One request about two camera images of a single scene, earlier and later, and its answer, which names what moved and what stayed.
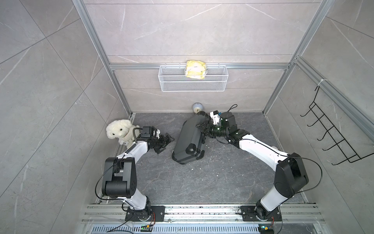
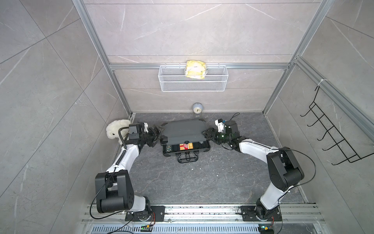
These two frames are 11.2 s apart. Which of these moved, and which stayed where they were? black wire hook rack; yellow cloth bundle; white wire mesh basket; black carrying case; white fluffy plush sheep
Moved: black carrying case
Stayed: white fluffy plush sheep; white wire mesh basket; yellow cloth bundle; black wire hook rack
